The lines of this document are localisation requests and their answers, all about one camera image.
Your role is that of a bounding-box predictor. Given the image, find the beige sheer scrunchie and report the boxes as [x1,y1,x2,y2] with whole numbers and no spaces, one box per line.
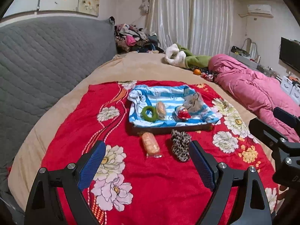
[183,92,204,113]

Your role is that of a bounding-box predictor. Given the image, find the leopard print scrunchie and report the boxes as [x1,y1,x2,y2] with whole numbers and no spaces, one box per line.
[171,130,191,162]

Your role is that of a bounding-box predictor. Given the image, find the red Kinder egg toy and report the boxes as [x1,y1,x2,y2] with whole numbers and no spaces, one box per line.
[174,105,191,121]

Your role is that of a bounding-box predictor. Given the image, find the large bread package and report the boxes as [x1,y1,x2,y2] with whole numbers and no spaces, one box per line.
[156,101,167,120]

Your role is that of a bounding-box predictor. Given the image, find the small bread package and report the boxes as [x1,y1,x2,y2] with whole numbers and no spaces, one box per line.
[141,132,162,158]

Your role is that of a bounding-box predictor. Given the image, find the green fuzzy hair scrunchie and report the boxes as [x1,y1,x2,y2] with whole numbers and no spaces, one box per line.
[141,106,159,122]

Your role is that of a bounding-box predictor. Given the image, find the white drawer cabinet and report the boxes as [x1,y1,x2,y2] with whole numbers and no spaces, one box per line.
[280,76,300,105]

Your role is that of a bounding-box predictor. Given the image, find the pink quilted comforter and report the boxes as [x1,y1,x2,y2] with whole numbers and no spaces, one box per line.
[208,54,299,142]

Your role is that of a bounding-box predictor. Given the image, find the beige bed sheet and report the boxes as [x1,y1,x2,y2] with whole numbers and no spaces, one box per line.
[7,51,277,211]

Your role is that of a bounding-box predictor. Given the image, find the black television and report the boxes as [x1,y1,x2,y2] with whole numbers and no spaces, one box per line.
[279,37,300,72]

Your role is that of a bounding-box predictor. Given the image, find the cluttered side desk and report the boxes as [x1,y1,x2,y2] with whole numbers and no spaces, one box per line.
[229,38,282,81]

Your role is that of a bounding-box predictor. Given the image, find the colourful snack wrappers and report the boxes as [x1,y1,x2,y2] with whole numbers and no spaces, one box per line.
[200,68,218,82]

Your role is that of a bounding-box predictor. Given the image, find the orange fruit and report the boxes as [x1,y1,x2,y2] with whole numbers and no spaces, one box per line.
[193,69,201,76]

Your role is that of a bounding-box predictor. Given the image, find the red floral blanket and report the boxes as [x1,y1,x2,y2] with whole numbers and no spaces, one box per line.
[42,81,278,224]

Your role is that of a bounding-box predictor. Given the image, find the white air conditioner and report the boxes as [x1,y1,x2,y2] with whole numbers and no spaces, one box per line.
[239,4,274,18]

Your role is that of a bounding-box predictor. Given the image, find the blue striped cartoon tray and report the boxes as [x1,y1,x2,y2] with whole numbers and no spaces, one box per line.
[128,85,220,134]

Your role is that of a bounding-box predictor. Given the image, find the green and white garment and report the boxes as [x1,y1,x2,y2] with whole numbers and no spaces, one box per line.
[164,43,211,69]

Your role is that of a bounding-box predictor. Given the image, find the white striped curtain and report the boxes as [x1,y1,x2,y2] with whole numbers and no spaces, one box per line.
[145,0,234,56]

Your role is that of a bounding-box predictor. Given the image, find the grey quilted headboard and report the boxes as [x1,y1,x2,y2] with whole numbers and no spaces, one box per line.
[1,16,116,192]

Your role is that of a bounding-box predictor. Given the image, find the pile of clothes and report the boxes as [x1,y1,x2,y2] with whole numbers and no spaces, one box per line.
[109,16,165,54]

